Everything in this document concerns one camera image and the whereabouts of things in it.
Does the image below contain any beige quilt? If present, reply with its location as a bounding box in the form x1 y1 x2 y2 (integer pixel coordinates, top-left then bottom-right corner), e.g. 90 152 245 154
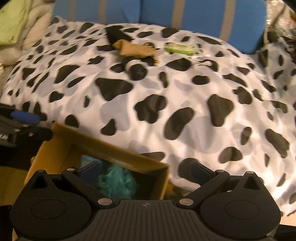
1 0 55 66

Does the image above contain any black foam sponge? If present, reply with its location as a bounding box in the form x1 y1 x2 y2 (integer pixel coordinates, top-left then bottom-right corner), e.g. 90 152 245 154
106 26 133 50

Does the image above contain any black roll with white band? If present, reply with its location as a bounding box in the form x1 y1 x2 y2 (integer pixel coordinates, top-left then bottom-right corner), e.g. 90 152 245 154
122 57 147 81

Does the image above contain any white cable adapter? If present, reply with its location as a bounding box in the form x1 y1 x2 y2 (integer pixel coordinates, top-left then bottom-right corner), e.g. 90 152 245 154
196 55 213 66

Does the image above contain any clutter pile with plastic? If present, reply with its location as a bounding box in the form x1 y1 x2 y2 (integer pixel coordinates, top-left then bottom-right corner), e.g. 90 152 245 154
263 1 295 44

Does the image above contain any green blanket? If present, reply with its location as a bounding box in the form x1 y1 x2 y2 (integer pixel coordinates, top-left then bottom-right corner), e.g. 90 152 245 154
1 0 32 45

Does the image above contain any green wet wipes pack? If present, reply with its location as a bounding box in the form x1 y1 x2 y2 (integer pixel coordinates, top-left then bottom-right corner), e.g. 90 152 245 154
165 43 197 56

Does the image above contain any cardboard box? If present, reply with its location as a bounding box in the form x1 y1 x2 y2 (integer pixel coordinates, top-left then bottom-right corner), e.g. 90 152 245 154
24 123 169 200

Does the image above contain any cow print blanket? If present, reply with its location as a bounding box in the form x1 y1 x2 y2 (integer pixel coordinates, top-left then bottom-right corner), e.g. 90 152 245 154
1 17 295 215

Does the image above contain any teal fluffy item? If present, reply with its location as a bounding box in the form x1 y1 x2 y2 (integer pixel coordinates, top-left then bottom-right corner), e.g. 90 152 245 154
79 155 137 201

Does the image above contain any right blue striped cushion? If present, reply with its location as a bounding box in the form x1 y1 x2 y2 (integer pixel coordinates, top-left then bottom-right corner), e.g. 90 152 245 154
140 0 267 54

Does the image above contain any tan drawstring pouch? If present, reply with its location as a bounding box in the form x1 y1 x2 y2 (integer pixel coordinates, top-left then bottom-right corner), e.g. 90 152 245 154
112 39 159 65

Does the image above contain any left blue striped cushion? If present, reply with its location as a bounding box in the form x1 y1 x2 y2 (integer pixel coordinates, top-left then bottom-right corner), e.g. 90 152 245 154
53 0 142 24

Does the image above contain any blue striped cushion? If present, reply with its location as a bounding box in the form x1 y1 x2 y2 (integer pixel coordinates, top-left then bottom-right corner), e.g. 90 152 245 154
53 0 142 24
140 0 267 54

